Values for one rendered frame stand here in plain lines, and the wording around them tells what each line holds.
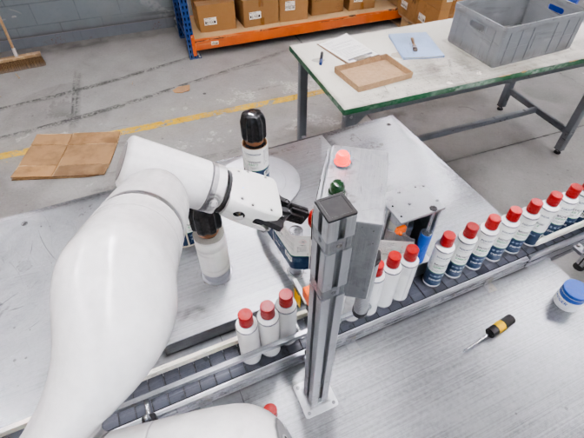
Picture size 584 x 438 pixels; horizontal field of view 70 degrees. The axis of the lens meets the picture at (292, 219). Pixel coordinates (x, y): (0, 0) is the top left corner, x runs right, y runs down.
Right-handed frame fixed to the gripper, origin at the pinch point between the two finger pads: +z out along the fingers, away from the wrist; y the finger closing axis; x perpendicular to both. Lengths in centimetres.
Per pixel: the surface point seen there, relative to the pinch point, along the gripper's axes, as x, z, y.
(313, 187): 31, 39, 54
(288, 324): 30.5, 16.1, -4.0
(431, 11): -11, 219, 334
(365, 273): -6.6, 5.2, -16.9
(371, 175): -17.4, 1.3, -7.0
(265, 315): 26.3, 7.3, -5.2
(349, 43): 14, 85, 182
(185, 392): 54, -1, -12
